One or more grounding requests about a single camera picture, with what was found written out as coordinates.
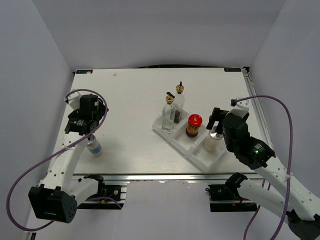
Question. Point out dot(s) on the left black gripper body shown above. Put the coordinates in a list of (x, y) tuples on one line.
[(101, 112)]

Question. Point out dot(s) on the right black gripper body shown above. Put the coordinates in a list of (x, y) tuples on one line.
[(216, 115)]

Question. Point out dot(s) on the red lid sauce jar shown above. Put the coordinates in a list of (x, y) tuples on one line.
[(193, 124)]

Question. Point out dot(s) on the silver lid white shaker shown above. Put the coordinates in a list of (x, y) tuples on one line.
[(211, 141)]

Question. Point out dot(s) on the blue label shaker bottle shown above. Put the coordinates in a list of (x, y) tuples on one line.
[(94, 146)]

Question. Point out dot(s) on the dark sauce oil bottle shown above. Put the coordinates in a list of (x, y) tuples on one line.
[(179, 102)]

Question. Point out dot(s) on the clear oil bottle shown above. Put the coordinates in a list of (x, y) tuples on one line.
[(168, 113)]

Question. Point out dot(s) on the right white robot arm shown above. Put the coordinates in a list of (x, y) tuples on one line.
[(295, 203)]

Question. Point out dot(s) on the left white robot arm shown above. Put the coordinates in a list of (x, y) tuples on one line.
[(55, 199)]

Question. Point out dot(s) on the white three-compartment tray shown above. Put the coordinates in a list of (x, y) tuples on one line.
[(193, 148)]

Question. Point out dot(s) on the left blue table sticker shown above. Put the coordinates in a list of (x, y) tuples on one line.
[(84, 71)]

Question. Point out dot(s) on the blue table sticker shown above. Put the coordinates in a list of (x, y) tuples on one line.
[(84, 71), (232, 69)]

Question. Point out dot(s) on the right blue table sticker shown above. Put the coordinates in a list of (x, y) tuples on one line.
[(232, 69)]

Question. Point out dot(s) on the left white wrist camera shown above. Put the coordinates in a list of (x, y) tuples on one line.
[(73, 100)]

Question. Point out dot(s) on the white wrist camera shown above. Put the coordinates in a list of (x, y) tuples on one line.
[(73, 100), (239, 108)]

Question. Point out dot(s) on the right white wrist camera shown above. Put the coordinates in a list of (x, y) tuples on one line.
[(239, 108)]

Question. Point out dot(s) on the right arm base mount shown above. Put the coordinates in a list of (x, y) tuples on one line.
[(225, 198)]

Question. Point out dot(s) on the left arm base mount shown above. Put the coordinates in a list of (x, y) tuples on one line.
[(108, 196)]

